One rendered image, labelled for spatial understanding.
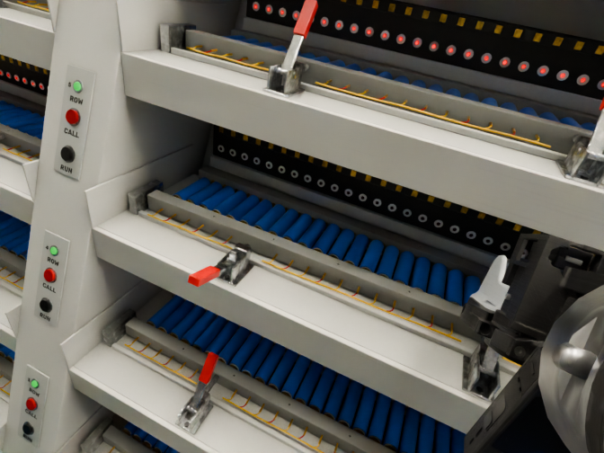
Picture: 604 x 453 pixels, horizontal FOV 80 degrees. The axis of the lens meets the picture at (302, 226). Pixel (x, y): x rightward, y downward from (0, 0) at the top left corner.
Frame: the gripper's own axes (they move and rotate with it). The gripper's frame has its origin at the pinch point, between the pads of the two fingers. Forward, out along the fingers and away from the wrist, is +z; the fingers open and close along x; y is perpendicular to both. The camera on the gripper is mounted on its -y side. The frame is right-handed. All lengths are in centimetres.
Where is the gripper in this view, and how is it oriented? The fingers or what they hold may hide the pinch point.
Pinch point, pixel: (500, 315)
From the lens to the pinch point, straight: 40.0
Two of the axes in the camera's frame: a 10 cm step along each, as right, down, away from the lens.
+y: 3.4, -9.4, -0.8
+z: 2.6, 0.1, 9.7
